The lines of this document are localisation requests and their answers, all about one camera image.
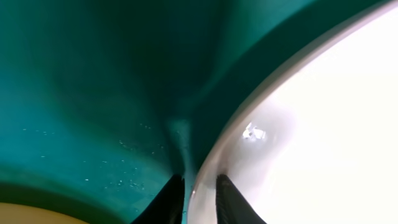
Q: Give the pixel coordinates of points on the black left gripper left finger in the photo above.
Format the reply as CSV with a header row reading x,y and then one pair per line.
x,y
167,206

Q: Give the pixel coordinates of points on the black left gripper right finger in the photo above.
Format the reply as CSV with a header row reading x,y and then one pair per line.
x,y
231,206

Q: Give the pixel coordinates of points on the yellow plate with ketchup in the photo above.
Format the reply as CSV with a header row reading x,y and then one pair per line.
x,y
22,214

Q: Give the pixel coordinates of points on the teal plastic tray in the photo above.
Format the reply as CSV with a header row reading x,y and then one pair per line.
x,y
102,101

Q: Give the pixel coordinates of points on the white plate with ketchup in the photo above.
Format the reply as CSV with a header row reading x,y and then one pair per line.
x,y
314,139

